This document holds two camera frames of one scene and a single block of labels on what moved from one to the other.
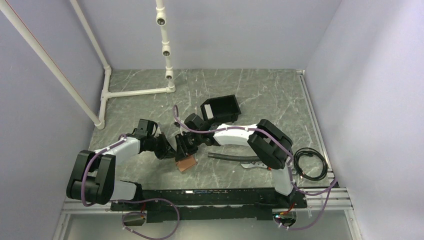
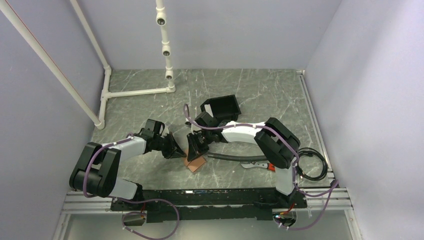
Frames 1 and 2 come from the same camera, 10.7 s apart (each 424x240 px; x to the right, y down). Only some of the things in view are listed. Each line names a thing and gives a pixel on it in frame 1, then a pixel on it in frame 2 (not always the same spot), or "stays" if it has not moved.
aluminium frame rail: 331,197 stays
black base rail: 170,205 stays
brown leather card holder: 184,164 to 195,163
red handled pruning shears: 255,164 stays
